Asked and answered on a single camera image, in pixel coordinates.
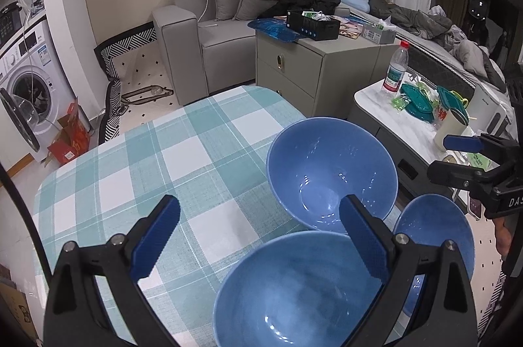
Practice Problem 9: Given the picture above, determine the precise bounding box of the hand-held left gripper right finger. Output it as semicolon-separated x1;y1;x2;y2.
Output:
339;195;479;347

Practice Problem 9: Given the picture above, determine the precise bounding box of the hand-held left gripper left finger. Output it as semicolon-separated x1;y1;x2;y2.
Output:
43;195;180;347

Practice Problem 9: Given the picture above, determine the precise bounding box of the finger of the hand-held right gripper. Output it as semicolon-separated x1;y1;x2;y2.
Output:
443;132;519;164
427;159;511;190

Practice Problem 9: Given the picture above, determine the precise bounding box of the small blue bowl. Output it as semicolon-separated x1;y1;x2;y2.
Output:
392;194;477;282

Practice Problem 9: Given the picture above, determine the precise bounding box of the person's right hand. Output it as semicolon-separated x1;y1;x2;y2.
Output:
495;216;516;260

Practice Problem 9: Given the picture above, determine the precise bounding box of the cream cup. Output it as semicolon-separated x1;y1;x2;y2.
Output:
433;109;471;151

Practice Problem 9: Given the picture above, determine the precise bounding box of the green label packet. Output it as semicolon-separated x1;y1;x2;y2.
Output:
466;153;500;168

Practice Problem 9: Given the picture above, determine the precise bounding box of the teal food container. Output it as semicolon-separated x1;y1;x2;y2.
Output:
436;85;470;119

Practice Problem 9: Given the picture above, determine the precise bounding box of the white electric kettle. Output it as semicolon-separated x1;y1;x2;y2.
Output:
468;82;508;136

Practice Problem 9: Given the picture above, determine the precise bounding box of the teal container lid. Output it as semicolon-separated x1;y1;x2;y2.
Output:
398;82;434;124

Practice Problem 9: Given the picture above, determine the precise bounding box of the small green packet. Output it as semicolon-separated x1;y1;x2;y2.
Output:
388;95;410;113

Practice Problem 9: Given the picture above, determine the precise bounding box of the teal checked tablecloth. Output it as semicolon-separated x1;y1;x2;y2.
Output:
32;85;409;347

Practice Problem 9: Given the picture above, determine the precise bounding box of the bed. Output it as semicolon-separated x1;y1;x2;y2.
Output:
338;0;523;96

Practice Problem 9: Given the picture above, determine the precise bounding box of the white side table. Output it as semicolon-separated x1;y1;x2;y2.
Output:
353;79;511;211

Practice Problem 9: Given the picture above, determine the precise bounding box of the grey clothes pile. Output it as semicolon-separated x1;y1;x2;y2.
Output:
429;6;508;86

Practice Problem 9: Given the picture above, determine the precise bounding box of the clear water bottle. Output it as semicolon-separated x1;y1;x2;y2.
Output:
381;40;410;94

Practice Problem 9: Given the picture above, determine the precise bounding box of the red cardboard box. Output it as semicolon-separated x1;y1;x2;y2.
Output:
47;102;91;168

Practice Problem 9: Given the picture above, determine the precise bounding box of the olive jacket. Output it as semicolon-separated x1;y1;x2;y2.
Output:
370;0;454;42

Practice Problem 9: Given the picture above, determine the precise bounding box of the tissue box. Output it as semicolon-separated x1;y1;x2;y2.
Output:
362;22;398;45

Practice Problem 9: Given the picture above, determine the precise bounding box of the pink magazine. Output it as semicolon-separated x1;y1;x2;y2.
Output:
339;19;365;40

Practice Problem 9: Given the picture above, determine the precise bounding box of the printed cardboard box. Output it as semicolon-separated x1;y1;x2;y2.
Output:
0;277;39;347

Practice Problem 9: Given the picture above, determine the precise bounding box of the black white patterned rug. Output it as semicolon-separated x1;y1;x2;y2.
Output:
94;24;182;145

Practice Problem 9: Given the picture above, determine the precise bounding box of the grey nightstand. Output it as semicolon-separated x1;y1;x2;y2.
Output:
255;26;405;119

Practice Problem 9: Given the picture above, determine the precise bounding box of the black storage box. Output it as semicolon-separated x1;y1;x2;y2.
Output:
286;9;342;42

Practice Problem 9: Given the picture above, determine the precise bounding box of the grey sofa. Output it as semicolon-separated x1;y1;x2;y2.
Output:
153;0;393;106

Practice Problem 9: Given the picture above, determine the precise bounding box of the white washing machine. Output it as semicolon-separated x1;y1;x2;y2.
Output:
0;8;78;164

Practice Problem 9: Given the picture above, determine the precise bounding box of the black jacket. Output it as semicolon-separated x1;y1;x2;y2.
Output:
261;0;342;21

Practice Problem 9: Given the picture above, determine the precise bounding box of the blue plastic packet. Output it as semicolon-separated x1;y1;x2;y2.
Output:
249;18;304;44

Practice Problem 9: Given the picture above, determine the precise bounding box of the black metal frame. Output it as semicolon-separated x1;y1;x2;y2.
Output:
120;84;174;103

